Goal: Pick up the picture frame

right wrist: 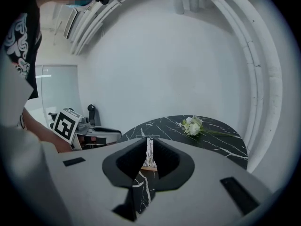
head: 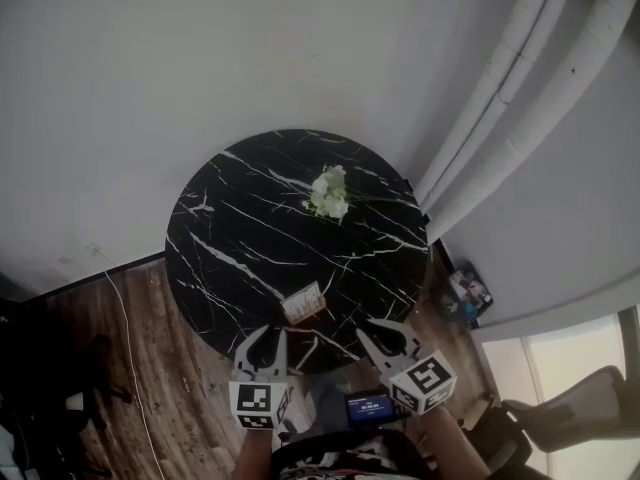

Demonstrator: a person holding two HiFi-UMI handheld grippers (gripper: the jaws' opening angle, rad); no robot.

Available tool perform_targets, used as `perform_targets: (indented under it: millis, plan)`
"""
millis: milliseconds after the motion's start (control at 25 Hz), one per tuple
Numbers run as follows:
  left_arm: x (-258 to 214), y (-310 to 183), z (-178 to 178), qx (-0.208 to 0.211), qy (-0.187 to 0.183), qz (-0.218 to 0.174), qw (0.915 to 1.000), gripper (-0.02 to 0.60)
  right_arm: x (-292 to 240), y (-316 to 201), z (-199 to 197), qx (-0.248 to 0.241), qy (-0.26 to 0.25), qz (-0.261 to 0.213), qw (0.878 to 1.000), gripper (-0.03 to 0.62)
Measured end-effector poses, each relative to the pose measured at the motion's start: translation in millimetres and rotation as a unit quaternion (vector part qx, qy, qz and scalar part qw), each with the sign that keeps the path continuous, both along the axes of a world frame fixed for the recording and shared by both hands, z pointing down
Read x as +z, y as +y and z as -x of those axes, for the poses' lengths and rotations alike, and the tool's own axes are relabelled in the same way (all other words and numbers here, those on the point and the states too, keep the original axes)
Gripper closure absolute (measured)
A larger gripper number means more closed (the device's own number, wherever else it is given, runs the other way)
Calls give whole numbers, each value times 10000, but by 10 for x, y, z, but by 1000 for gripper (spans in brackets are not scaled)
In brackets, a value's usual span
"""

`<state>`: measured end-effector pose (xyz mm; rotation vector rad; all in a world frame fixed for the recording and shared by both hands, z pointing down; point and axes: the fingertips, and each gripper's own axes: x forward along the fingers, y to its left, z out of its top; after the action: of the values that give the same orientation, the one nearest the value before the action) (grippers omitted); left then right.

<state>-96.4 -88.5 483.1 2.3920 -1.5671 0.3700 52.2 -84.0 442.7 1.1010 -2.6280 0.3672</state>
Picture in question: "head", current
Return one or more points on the window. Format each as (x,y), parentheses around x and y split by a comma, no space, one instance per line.
(565,353)

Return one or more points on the person's right forearm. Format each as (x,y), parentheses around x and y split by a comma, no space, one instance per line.
(455,443)

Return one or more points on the black device with lit screen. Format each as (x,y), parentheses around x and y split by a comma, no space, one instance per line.
(370,408)

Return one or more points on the dark box of small items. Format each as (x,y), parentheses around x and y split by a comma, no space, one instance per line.
(467,293)

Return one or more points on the round black marble table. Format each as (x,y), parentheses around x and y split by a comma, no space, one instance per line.
(250,243)

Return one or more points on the small wooden stand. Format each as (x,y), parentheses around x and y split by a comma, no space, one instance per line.
(302,305)

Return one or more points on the person's left forearm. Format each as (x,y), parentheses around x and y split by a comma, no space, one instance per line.
(255,455)

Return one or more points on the grey mesh office chair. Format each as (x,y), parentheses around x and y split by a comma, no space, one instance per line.
(560,418)

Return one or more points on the white flower bouquet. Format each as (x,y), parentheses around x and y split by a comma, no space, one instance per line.
(330,195)

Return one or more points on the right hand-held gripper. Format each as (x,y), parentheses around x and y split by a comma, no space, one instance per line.
(425,380)

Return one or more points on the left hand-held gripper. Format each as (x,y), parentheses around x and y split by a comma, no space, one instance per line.
(252,398)

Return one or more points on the person's grey shorts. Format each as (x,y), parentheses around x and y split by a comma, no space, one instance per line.
(327,403)

